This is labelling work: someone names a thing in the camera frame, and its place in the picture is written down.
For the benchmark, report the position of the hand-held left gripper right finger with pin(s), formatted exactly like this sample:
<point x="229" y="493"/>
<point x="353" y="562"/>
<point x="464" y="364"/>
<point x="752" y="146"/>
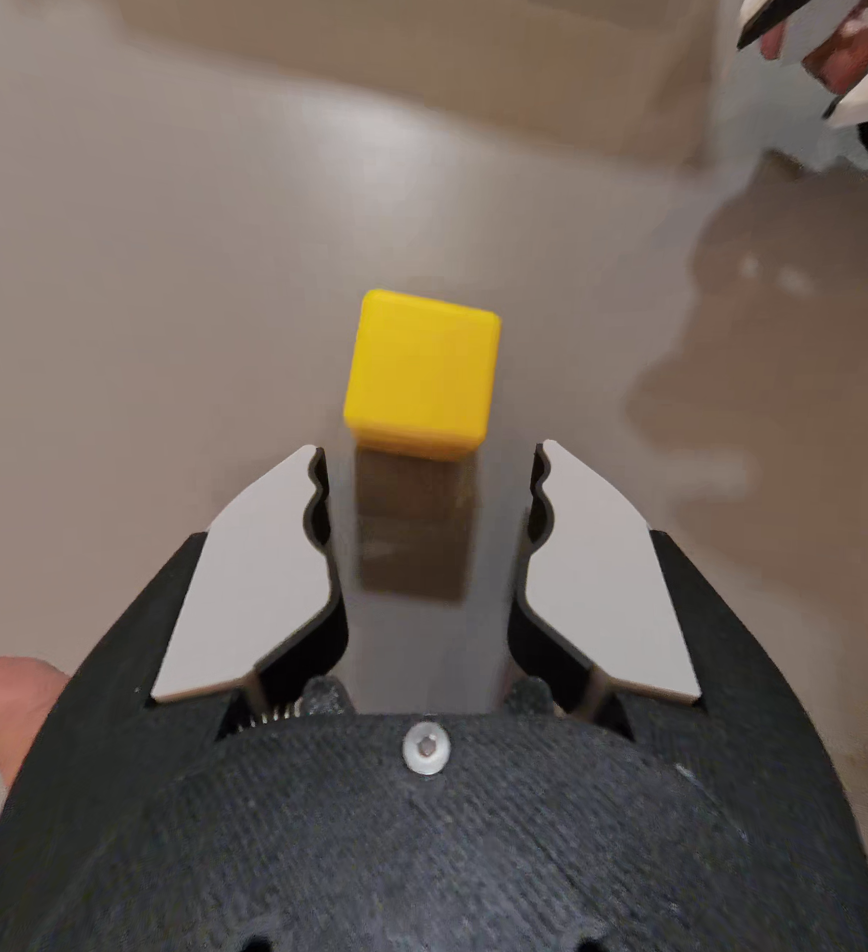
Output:
<point x="605" y="602"/>

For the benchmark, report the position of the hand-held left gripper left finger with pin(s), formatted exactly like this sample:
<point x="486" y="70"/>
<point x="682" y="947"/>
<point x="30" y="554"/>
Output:
<point x="255" y="595"/>

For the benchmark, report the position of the person's right hand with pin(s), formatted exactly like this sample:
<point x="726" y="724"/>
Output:
<point x="850" y="56"/>

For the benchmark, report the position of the yellow cube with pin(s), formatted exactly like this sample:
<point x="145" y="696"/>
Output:
<point x="422" y="364"/>

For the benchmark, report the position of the grey desk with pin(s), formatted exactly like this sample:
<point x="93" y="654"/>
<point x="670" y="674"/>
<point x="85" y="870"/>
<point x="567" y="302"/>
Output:
<point x="144" y="297"/>

